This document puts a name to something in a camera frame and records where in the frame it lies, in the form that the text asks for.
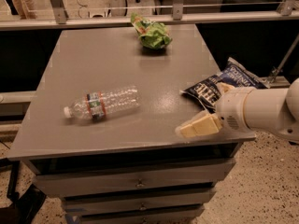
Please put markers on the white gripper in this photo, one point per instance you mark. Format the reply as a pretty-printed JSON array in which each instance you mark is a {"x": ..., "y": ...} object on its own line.
[{"x": 232, "y": 111}]

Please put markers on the blue kettle chip bag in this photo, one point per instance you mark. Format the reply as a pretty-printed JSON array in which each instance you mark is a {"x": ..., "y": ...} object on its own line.
[{"x": 205, "y": 92}]

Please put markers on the clear plastic water bottle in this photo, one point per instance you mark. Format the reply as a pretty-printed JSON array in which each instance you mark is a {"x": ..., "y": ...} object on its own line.
[{"x": 99, "y": 104}]

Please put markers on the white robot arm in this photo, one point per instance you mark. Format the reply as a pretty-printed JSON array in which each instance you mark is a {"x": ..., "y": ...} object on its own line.
[{"x": 247, "y": 109}]

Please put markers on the top grey drawer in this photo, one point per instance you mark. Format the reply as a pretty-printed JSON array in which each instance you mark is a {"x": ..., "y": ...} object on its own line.
[{"x": 176, "y": 174}]

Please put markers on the grey drawer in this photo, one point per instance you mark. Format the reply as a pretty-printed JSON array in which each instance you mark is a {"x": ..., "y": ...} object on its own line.
[
  {"x": 138, "y": 202},
  {"x": 176, "y": 174},
  {"x": 145, "y": 217}
]

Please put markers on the green chip bag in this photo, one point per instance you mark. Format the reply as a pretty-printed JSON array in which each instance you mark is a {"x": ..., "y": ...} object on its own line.
[{"x": 151, "y": 34}]

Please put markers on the grey drawer cabinet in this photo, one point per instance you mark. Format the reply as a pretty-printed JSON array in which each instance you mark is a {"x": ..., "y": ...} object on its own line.
[{"x": 140, "y": 139}]

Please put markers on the bottom grey drawer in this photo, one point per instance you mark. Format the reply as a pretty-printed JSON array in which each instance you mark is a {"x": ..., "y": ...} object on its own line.
[{"x": 145, "y": 217}]

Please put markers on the middle grey drawer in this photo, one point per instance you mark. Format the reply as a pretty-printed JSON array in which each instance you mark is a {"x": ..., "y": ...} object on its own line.
[{"x": 138, "y": 202}]

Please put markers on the grey metal railing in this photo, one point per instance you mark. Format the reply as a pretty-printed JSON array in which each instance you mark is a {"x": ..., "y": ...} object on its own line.
[{"x": 83, "y": 13}]

